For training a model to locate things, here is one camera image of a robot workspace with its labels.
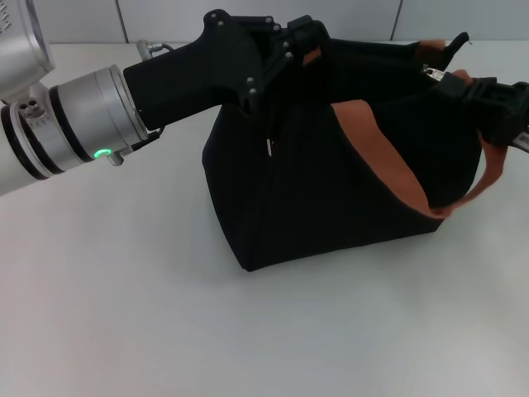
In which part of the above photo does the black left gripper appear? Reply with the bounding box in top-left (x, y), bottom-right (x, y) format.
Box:
top-left (122, 11), bottom-right (328, 128)

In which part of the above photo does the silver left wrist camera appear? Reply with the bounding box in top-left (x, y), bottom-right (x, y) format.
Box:
top-left (0, 0), bottom-right (56, 103)

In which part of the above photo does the black bag with orange handles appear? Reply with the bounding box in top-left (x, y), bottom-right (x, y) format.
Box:
top-left (201, 31), bottom-right (510, 273)

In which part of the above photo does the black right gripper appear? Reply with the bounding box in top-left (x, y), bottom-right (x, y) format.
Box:
top-left (438, 76), bottom-right (529, 146)

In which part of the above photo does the silver zipper pull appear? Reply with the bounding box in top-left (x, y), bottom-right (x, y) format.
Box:
top-left (422, 64), bottom-right (446, 83)

